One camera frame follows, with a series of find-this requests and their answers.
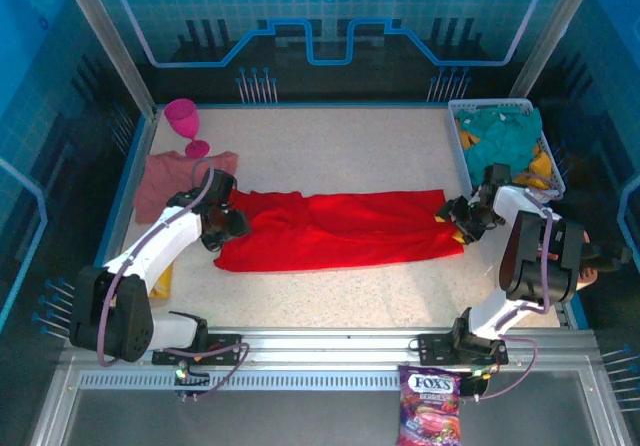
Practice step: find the orange plastic slotted holder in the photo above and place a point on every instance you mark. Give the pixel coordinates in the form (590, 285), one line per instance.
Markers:
(589, 281)

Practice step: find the aluminium frame post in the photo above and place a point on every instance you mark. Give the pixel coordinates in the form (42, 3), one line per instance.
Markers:
(552, 31)
(111, 41)

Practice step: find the magenta plastic goblet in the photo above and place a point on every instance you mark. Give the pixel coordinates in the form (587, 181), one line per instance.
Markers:
(184, 118)

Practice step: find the purple Fox's candy bag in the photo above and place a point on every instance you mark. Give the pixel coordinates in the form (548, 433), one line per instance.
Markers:
(430, 411)

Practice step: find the aluminium frame rail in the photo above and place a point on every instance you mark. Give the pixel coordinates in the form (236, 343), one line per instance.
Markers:
(325, 351)

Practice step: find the white plastic basket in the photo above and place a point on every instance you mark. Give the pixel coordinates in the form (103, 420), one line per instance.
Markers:
(455, 131)

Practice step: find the teal t-shirt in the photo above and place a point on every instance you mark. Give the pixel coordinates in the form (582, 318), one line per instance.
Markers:
(505, 138)

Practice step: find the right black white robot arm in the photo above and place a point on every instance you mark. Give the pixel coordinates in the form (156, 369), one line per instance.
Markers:
(540, 261)

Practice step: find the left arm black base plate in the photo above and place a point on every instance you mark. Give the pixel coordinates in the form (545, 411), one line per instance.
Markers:
(225, 348)

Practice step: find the red t-shirt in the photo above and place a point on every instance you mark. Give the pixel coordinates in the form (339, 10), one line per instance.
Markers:
(350, 236)

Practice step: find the yellow t-shirt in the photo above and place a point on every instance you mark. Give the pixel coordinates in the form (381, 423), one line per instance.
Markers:
(540, 171)

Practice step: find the pink folded t-shirt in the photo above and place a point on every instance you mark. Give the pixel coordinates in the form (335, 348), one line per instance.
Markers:
(160, 181)

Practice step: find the yellow snack bag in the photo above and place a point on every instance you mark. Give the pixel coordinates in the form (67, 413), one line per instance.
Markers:
(162, 286)

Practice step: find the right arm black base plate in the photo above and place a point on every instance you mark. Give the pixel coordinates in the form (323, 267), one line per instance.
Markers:
(432, 348)

